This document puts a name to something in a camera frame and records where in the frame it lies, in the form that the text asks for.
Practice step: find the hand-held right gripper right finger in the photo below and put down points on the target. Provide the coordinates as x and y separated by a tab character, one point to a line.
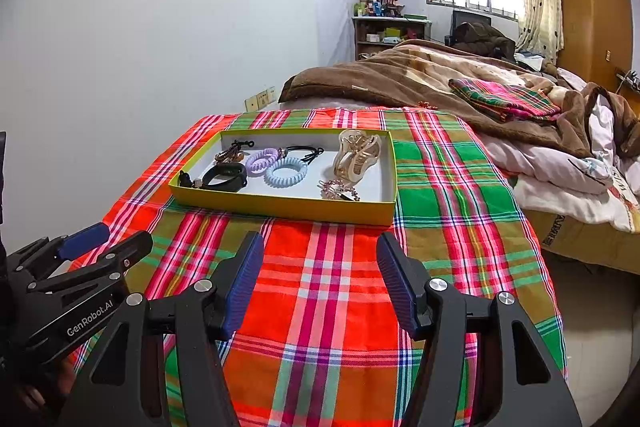
395	282

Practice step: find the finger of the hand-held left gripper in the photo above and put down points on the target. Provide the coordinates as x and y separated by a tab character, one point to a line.
85	239
120	257

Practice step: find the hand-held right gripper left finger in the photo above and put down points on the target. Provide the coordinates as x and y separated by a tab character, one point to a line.
245	287

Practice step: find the black bow panda clip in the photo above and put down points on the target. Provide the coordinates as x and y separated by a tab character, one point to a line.
185	179

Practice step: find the rhinestone hair clip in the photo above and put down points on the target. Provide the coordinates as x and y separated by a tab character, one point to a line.
335	189

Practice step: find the black wristband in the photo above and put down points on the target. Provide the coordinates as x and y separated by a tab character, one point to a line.
225	177

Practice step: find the yellow-green cardboard box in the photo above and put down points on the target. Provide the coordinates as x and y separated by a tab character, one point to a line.
300	187

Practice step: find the person's left hand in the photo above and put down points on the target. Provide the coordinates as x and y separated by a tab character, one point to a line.
37	399

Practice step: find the gold hair claw clip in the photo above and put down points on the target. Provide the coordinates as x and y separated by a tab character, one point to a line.
350	162

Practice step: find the white pink quilt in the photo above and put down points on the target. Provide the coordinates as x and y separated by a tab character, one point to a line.
560	177

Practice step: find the brown blanket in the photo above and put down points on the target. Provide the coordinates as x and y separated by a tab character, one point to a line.
400	72

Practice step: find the folded plaid cloth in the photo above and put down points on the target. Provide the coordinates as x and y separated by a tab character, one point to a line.
505	99

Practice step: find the wooden shelf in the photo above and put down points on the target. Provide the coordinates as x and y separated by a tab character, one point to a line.
362	38

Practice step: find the dark jacket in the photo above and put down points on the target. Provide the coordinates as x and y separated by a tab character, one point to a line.
480	38

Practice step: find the black monitor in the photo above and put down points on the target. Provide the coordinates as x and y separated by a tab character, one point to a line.
462	19

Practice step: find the group of bottles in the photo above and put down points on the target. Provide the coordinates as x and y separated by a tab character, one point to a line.
375	4

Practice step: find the wooden wardrobe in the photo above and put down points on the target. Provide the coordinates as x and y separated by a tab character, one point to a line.
590	17

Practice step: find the wall socket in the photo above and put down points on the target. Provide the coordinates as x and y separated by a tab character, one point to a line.
262	99

